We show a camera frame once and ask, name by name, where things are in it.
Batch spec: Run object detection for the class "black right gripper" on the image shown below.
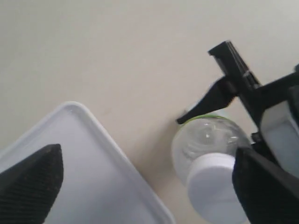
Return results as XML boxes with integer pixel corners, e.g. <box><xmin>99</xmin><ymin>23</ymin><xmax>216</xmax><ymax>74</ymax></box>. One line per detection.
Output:
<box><xmin>175</xmin><ymin>40</ymin><xmax>299</xmax><ymax>164</ymax></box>

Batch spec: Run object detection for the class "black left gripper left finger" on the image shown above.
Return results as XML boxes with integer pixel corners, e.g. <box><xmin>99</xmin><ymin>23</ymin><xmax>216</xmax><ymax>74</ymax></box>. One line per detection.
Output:
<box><xmin>0</xmin><ymin>144</ymin><xmax>64</xmax><ymax>224</ymax></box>

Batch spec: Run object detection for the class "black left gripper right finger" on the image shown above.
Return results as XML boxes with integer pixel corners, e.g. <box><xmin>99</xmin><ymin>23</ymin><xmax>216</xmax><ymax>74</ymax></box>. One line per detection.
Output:
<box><xmin>232</xmin><ymin>148</ymin><xmax>299</xmax><ymax>224</ymax></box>

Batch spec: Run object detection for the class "clear plastic drink bottle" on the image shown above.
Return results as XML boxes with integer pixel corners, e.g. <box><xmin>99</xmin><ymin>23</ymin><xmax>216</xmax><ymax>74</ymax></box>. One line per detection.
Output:
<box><xmin>171</xmin><ymin>112</ymin><xmax>250</xmax><ymax>224</ymax></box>

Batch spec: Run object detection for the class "white bottle cap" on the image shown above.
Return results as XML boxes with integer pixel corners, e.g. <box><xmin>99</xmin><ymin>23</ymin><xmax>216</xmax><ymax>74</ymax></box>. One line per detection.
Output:
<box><xmin>187</xmin><ymin>153</ymin><xmax>242</xmax><ymax>214</ymax></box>

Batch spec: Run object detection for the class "white rectangular tray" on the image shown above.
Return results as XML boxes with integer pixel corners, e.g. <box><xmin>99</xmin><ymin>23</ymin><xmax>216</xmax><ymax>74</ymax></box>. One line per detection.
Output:
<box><xmin>0</xmin><ymin>102</ymin><xmax>175</xmax><ymax>224</ymax></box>

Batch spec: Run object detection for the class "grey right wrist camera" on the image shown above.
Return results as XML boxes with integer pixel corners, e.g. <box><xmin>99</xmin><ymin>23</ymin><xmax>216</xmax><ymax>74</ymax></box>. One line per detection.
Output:
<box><xmin>259</xmin><ymin>66</ymin><xmax>299</xmax><ymax>178</ymax></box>

